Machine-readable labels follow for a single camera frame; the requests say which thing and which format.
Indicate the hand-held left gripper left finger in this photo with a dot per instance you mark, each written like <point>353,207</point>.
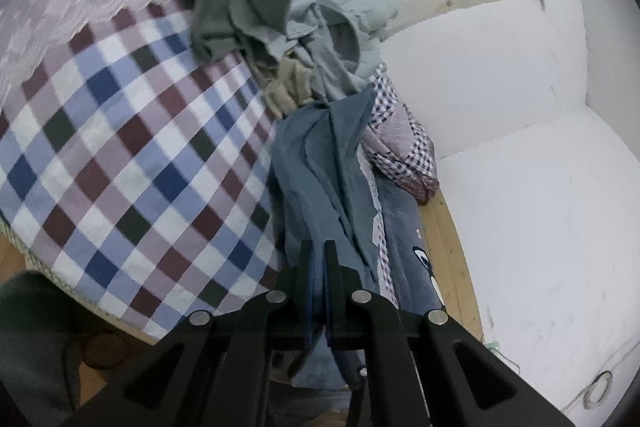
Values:
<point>304,277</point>

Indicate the checked dotted quilt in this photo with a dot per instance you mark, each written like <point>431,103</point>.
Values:
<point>400,147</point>

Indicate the teal blue shirt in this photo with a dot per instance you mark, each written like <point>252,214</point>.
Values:
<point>320,167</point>

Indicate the blue plush pillow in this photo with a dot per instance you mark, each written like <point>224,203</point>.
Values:
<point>405,232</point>

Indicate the beige shirt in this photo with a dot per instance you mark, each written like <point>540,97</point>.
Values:
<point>285,89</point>

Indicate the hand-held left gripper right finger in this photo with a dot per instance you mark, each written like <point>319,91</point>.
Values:
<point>334,277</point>

